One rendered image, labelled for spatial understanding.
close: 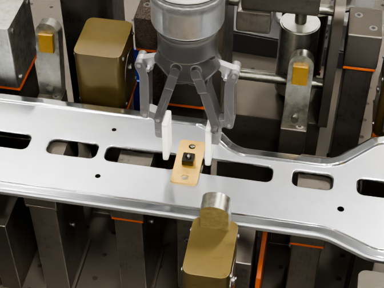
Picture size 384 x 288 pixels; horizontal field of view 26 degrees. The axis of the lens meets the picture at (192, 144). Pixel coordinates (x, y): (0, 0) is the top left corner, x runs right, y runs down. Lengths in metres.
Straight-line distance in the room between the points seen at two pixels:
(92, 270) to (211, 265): 0.46
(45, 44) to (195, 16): 0.37
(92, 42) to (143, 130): 0.15
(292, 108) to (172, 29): 0.33
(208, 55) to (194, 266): 0.25
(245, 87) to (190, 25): 0.41
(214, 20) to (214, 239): 0.27
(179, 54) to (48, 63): 0.34
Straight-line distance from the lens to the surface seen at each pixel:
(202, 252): 1.03
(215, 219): 1.03
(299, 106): 1.24
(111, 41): 1.26
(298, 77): 1.21
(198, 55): 1.00
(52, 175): 1.18
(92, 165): 1.19
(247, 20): 1.20
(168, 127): 1.14
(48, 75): 1.30
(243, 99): 1.33
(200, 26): 0.97
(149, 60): 1.06
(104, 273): 1.44
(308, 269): 1.24
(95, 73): 1.26
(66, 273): 1.37
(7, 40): 1.28
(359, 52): 1.25
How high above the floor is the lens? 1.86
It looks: 46 degrees down
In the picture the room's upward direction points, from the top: straight up
